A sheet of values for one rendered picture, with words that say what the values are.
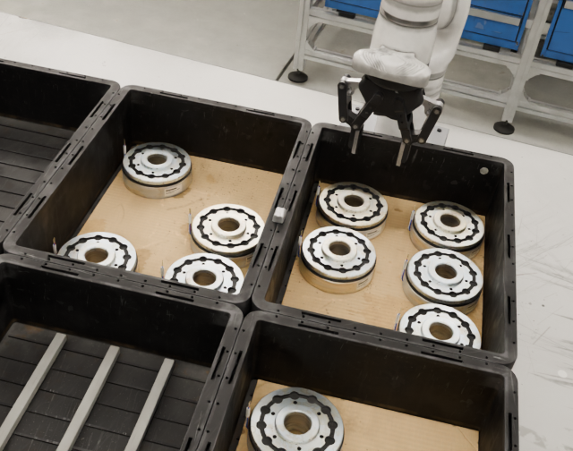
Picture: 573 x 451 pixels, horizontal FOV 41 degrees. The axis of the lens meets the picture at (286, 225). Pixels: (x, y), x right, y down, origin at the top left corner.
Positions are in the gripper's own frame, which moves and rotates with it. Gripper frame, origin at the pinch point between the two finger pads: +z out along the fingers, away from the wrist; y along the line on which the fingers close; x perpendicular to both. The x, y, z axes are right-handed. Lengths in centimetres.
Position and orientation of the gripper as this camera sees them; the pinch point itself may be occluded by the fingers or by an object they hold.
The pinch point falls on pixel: (379, 148)
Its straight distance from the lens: 104.3
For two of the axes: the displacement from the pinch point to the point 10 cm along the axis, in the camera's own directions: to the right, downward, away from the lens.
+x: -3.1, 6.0, -7.4
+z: -1.1, 7.5, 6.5
